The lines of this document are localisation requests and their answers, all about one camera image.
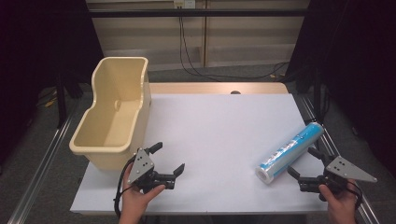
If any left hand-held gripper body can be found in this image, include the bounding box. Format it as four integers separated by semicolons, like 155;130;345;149
127;147;177;194

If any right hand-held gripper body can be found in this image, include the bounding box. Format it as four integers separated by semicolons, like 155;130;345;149
298;155;378;194

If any blue roll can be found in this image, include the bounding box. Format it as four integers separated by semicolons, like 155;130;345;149
254;121;326;186

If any cream plastic bin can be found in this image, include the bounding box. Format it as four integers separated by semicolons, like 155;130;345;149
68;56;153;172

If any person's right hand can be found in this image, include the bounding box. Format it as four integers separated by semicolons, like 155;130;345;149
318;178;362;217

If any person's left hand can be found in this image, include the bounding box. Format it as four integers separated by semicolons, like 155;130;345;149
120;169;167;218

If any white table sheet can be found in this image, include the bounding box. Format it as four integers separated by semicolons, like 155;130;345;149
69;92;329;217

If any black stand pole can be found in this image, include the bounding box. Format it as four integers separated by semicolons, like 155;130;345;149
312;66;327;125
55;69;68;129

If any black curtain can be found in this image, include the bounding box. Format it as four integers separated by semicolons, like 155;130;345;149
285;0;396;171
0;0;105;166

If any black horizontal bar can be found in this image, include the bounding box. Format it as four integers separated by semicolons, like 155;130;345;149
88;8;310;19

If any aluminium frame rail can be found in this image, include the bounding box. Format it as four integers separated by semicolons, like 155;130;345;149
299;93;381;224
7;102;79;224

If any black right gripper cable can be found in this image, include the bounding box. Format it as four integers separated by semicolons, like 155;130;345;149
345;179;364;210

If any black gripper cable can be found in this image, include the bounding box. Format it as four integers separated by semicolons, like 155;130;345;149
345;179;364;210
113;156;138;219

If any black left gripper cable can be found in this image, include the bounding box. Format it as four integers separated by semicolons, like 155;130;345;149
113;156;138;219

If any black wall cable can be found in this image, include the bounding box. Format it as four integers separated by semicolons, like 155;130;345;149
177;16;291;80

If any white wall socket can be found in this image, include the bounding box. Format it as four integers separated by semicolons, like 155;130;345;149
173;0;197;10

